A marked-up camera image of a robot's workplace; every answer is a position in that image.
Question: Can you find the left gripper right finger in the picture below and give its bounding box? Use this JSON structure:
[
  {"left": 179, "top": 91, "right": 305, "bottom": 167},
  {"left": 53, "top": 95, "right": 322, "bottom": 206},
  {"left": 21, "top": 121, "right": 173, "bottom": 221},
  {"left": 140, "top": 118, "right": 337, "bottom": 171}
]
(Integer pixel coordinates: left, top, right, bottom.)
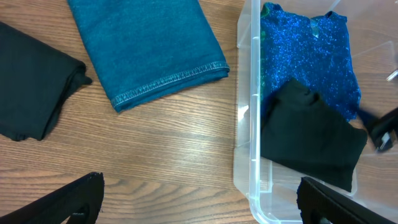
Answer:
[{"left": 297, "top": 177, "right": 394, "bottom": 224}]

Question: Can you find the clear plastic storage bin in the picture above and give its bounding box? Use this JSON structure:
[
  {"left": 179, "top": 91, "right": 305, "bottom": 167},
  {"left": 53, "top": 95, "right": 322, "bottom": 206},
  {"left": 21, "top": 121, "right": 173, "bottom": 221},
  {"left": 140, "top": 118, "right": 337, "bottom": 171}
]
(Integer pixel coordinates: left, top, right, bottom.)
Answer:
[{"left": 233, "top": 0, "right": 397, "bottom": 223}]

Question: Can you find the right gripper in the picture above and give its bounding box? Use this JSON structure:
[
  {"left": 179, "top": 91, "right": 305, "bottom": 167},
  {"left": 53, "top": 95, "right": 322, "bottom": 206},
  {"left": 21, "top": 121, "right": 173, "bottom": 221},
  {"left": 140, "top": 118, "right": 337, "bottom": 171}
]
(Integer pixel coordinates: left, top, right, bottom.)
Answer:
[{"left": 357, "top": 108, "right": 397, "bottom": 152}]

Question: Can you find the black cloth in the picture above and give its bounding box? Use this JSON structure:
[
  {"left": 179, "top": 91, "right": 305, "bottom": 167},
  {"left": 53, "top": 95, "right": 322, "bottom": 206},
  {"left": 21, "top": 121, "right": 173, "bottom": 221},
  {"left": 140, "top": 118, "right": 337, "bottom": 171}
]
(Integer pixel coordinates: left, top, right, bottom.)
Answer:
[
  {"left": 261, "top": 79, "right": 368, "bottom": 192},
  {"left": 1, "top": 23, "right": 92, "bottom": 141}
]

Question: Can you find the folded blue denim cloth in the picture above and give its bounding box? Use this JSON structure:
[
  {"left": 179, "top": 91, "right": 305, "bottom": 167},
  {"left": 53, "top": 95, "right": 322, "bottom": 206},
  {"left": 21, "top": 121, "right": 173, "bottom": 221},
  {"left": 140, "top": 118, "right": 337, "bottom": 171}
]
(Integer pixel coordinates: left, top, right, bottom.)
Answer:
[{"left": 68, "top": 0, "right": 229, "bottom": 112}]

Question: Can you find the blue sparkly cloth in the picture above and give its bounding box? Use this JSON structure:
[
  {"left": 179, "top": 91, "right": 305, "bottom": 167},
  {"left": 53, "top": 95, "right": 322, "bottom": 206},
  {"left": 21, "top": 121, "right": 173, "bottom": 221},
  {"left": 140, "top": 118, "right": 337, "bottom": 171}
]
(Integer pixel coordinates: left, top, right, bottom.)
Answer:
[{"left": 260, "top": 2, "right": 361, "bottom": 120}]

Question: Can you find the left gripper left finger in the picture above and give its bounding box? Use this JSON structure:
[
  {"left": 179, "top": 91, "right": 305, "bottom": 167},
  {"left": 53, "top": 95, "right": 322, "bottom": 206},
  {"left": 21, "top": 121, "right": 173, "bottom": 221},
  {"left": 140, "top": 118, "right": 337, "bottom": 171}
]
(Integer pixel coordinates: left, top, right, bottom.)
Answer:
[{"left": 1, "top": 172, "right": 104, "bottom": 224}]

